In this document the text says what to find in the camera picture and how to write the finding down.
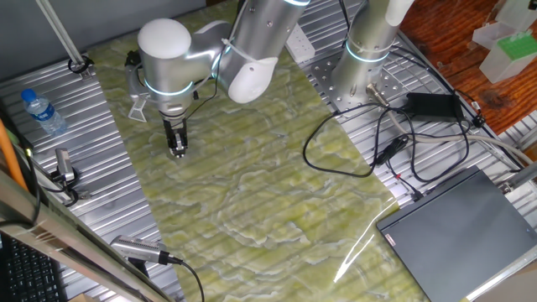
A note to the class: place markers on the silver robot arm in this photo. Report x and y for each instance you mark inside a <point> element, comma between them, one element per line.
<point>260,33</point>

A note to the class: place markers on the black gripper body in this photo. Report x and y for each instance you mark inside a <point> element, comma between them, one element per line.
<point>174,126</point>

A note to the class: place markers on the long silver camera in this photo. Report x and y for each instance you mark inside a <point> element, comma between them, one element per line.
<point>138,248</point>

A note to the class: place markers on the small silver camera black mount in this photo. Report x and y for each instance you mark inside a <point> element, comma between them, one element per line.
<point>64,163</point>

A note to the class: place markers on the clear plastic box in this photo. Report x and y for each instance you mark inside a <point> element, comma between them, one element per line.
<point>516,10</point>
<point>491,33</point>

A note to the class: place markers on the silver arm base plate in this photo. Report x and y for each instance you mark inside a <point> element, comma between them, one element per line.
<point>323,75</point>

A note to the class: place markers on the aluminium frame beam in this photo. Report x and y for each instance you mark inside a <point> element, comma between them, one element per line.
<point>42,226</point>

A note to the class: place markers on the black keyboard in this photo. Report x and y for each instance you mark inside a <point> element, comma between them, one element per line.
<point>25,277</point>

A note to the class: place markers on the wooden table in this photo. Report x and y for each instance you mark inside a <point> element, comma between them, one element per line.
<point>444,38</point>

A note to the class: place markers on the dark grey closed laptop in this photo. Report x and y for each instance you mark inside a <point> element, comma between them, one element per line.
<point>453,239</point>

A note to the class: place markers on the slim aluminium pole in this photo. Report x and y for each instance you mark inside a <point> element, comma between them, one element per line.
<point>63,38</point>

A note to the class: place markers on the clear box green insert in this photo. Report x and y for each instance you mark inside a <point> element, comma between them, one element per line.
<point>503,63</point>

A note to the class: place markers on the green marbled mat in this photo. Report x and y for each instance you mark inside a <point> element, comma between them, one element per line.
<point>251,189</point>

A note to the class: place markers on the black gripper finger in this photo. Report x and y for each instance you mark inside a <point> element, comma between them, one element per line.
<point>172,144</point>
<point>182,146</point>

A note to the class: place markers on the clear water bottle blue cap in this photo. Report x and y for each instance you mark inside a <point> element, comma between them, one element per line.
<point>44,113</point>

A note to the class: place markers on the white power strip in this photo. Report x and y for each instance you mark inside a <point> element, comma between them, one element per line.
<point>300,48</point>

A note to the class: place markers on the orange pole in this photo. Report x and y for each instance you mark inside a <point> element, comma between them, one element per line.
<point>8,155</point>

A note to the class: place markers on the black power adapter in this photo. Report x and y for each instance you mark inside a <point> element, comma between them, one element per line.
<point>432,105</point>

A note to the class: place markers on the white mesh toy goal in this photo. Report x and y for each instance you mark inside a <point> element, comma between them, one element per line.
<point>136,113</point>

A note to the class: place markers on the black plug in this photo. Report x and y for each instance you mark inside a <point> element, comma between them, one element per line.
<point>478,121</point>

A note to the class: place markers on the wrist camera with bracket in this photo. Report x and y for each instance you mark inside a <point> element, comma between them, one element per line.
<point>133,84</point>

